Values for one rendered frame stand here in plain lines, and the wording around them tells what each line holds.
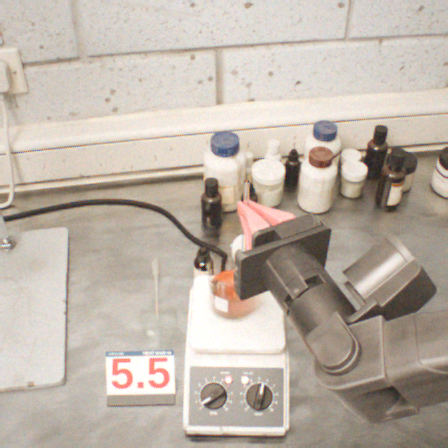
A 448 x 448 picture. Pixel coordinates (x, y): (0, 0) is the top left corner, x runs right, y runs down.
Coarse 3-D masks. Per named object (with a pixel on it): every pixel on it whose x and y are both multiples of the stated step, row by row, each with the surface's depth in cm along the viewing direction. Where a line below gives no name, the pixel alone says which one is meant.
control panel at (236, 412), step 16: (192, 368) 74; (208, 368) 74; (224, 368) 74; (240, 368) 74; (256, 368) 74; (272, 368) 74; (192, 384) 73; (208, 384) 73; (224, 384) 73; (240, 384) 73; (272, 384) 73; (192, 400) 73; (240, 400) 73; (272, 400) 73; (192, 416) 72; (208, 416) 72; (224, 416) 72; (240, 416) 72; (256, 416) 72; (272, 416) 72
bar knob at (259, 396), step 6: (258, 384) 73; (252, 390) 73; (258, 390) 71; (264, 390) 71; (270, 390) 73; (246, 396) 72; (252, 396) 72; (258, 396) 71; (264, 396) 72; (270, 396) 72; (252, 402) 72; (258, 402) 71; (264, 402) 72; (270, 402) 72; (258, 408) 71; (264, 408) 72
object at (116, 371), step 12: (108, 360) 78; (120, 360) 78; (132, 360) 78; (144, 360) 78; (156, 360) 78; (168, 360) 78; (120, 372) 78; (132, 372) 78; (144, 372) 78; (156, 372) 78; (168, 372) 78; (120, 384) 78; (132, 384) 78; (144, 384) 78; (156, 384) 78; (168, 384) 78
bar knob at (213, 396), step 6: (210, 384) 73; (216, 384) 73; (204, 390) 73; (210, 390) 73; (216, 390) 71; (222, 390) 71; (204, 396) 72; (210, 396) 71; (216, 396) 71; (222, 396) 72; (204, 402) 71; (210, 402) 71; (216, 402) 72; (222, 402) 72; (210, 408) 72; (216, 408) 72
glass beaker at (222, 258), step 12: (216, 252) 74; (228, 252) 75; (216, 264) 76; (228, 264) 77; (216, 288) 72; (228, 288) 71; (216, 300) 74; (228, 300) 73; (240, 300) 73; (252, 300) 75; (216, 312) 75; (228, 312) 74; (240, 312) 74; (252, 312) 77
